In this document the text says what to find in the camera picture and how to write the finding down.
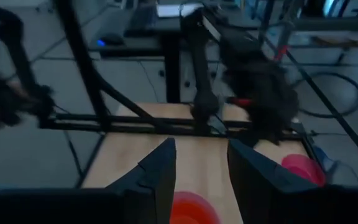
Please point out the dark grey desk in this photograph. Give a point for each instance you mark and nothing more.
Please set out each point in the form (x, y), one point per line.
(169, 71)

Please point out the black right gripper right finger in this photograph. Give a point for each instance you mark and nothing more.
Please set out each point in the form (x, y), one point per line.
(253, 186)

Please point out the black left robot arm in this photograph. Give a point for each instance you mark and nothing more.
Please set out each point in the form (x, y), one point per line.
(202, 77)

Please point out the black aluminium rig frame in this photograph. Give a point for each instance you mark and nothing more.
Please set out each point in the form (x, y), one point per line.
(79, 62)

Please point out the black curved mount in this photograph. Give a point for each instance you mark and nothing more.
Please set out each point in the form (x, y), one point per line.
(11, 96)

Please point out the pink plastic bowl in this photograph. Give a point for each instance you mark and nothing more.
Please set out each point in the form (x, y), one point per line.
(303, 169)

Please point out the white paper sheet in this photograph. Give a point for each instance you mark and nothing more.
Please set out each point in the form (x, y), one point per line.
(172, 10)

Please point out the orange plastic bowl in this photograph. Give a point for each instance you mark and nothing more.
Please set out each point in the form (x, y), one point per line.
(191, 210)

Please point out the black computer mouse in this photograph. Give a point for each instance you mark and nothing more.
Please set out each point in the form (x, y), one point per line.
(113, 39)

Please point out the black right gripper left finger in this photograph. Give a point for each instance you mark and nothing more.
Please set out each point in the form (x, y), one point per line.
(154, 186)

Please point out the red plastic tag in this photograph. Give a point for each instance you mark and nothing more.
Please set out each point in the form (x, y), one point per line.
(241, 101)
(281, 52)

